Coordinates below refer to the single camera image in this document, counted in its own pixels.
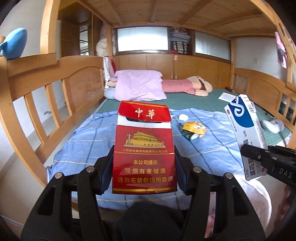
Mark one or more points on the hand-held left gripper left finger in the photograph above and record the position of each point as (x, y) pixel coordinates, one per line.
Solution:
(106, 166)

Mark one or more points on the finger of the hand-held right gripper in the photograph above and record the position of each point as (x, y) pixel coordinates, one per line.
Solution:
(282, 153)
(254, 154)

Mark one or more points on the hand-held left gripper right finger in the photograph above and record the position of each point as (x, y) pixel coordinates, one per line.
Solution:
(182, 171)

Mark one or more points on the white medicine box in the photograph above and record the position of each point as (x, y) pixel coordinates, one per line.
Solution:
(245, 120)

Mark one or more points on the green packet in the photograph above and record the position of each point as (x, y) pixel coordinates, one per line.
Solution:
(190, 136)

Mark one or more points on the red cigarette box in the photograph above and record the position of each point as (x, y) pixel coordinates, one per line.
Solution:
(143, 157)

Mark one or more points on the white plastic trash bag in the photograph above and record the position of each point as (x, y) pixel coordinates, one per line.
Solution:
(249, 197)

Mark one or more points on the yellow snack bag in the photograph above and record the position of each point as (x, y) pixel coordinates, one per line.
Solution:
(194, 128)

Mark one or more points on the white tissue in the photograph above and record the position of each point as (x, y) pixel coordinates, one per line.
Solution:
(183, 117)

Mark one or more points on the white handheld vacuum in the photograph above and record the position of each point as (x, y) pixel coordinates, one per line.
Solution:
(272, 126)

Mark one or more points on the blue striped bed sheet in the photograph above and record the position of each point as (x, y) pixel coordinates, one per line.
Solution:
(208, 153)

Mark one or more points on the black knit cloth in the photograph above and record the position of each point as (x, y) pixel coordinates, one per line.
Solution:
(148, 222)

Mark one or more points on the white flat board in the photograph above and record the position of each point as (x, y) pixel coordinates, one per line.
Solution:
(226, 96)

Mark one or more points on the green quilted mattress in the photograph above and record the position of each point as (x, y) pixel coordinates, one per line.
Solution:
(196, 102)

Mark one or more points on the light blue cushion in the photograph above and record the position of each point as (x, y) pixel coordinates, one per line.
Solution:
(109, 93)

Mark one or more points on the plush doll with striped shirt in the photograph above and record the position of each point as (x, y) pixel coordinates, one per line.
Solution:
(180, 85)

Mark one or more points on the pink pillow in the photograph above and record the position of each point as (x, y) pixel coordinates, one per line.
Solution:
(138, 85)

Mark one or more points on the white hanging cloth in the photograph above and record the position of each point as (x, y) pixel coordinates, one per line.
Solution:
(106, 69)

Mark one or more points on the red hanging cloth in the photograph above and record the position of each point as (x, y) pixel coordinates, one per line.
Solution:
(113, 66)

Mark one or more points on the pink hanging cloth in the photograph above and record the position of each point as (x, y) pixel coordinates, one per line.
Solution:
(281, 51)

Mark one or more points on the narrow ribbed glass window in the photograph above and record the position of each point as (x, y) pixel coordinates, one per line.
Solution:
(212, 46)

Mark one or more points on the white bundled bag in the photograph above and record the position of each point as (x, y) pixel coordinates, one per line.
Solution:
(101, 44)

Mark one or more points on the stack of folded clothes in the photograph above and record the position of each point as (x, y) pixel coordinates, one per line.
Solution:
(180, 41)

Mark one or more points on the wide ribbed glass window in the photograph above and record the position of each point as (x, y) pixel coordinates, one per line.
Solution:
(142, 39)

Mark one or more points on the wooden wardrobe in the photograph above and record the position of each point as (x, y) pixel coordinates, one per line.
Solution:
(69, 39)

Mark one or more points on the blue whale plush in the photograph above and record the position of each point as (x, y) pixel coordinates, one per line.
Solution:
(15, 42)

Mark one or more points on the wooden bunk bed frame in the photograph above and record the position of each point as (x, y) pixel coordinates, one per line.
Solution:
(78, 81)

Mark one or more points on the wall switch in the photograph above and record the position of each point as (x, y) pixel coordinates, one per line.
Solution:
(255, 61)

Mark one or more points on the wooden wall cabinet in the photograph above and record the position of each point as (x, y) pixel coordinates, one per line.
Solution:
(157, 63)

